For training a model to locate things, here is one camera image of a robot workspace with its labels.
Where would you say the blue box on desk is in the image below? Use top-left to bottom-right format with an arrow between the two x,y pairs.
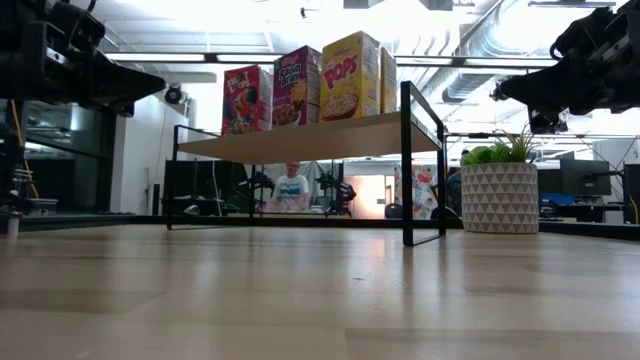
538,193 -> 576,208

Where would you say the orange-lit wall panel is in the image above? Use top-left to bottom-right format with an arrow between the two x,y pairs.
343,174 -> 387,220

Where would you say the large dark monitor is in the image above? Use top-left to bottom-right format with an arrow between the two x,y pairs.
162,159 -> 250,216

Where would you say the magenta Raisin Bran cereal box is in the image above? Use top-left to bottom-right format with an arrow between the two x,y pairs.
272,44 -> 323,127

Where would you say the person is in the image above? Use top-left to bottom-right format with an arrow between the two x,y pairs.
446,148 -> 471,217
269,160 -> 312,214

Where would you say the white triangle-patterned plant pot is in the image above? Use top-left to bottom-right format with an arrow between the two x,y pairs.
460,162 -> 540,235

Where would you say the round black ceiling spotlight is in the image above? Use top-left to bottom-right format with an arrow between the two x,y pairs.
163,83 -> 184,106

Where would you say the black rig frame post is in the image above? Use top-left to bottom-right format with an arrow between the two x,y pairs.
0,97 -> 31,221

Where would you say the grey hanging curtain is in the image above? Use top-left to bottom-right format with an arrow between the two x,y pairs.
264,160 -> 329,211

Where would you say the black computer monitor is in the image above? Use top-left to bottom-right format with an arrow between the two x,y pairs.
559,158 -> 612,197
622,163 -> 640,225

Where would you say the black ceiling track fixture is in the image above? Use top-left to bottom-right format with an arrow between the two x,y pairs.
527,0 -> 601,10

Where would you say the yellow cable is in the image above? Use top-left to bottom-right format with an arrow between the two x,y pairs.
9,99 -> 41,201

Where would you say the long ceiling light bar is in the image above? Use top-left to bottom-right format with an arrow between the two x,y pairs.
107,52 -> 559,70

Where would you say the yellow Corn Pops cereal box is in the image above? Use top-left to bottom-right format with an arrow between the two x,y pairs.
379,46 -> 399,115
319,30 -> 382,123

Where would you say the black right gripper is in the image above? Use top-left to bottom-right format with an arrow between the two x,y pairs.
492,0 -> 640,115

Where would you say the wooden shelf with black frame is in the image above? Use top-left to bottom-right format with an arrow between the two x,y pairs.
167,79 -> 449,247

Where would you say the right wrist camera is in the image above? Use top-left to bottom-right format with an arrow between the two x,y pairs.
528,107 -> 570,135

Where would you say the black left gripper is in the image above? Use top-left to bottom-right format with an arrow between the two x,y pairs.
0,0 -> 166,107

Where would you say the floral printed banner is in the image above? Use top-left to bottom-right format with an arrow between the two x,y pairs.
393,164 -> 440,220

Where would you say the large silver ceiling duct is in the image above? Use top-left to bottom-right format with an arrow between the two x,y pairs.
457,0 -> 601,56

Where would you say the black table edge rail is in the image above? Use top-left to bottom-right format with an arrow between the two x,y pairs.
0,212 -> 640,242

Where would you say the red Froot Loops cereal box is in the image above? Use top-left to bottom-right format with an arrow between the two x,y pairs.
221,63 -> 275,136

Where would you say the green artificial plant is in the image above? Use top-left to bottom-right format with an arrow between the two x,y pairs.
462,127 -> 544,167

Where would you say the silver spiral air duct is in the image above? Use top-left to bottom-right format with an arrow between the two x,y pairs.
422,67 -> 501,105

